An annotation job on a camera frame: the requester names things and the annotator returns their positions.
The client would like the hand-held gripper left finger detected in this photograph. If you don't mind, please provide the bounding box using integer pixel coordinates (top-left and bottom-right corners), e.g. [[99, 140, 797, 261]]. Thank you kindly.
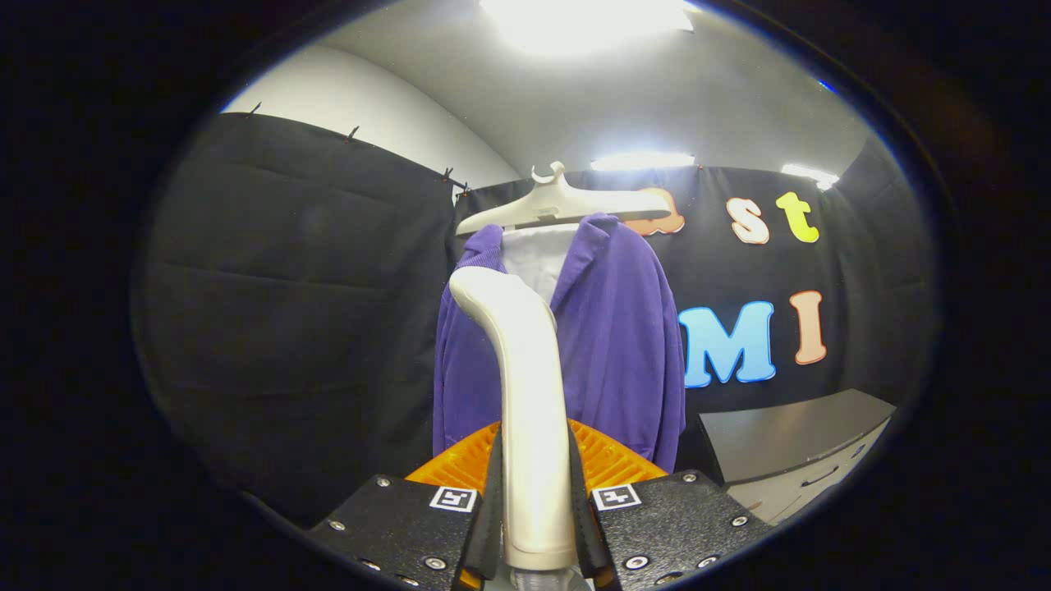
[[308, 420, 503, 591]]

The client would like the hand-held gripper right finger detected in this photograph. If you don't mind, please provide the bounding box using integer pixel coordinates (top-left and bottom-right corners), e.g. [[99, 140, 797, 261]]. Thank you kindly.
[[567, 417, 777, 591]]

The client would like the white garment steamer head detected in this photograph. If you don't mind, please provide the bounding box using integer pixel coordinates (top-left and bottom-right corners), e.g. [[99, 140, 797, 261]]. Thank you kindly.
[[448, 267, 580, 573]]

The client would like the purple jacket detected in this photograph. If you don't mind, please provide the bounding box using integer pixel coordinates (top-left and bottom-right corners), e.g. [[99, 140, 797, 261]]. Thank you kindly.
[[433, 213, 686, 474]]

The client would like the white shirt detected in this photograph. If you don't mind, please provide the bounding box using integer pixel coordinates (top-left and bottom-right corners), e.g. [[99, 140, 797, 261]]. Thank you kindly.
[[501, 223, 580, 309]]

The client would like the white clothes hanger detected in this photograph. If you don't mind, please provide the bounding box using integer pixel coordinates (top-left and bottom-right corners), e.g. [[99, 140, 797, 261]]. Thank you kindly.
[[454, 161, 672, 239]]

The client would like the grey cabinet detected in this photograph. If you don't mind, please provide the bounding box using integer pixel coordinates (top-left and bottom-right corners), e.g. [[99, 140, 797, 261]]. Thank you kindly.
[[698, 388, 897, 526]]

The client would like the long ceiling strip light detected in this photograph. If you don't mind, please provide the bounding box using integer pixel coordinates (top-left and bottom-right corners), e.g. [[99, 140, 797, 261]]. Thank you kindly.
[[590, 152, 696, 172]]

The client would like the small ceiling light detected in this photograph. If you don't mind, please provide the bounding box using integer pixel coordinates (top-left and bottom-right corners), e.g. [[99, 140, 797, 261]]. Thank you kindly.
[[780, 163, 840, 191]]

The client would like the large ceiling light panel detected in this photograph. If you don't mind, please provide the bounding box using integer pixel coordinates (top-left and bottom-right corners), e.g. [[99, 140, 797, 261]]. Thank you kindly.
[[480, 0, 695, 54]]

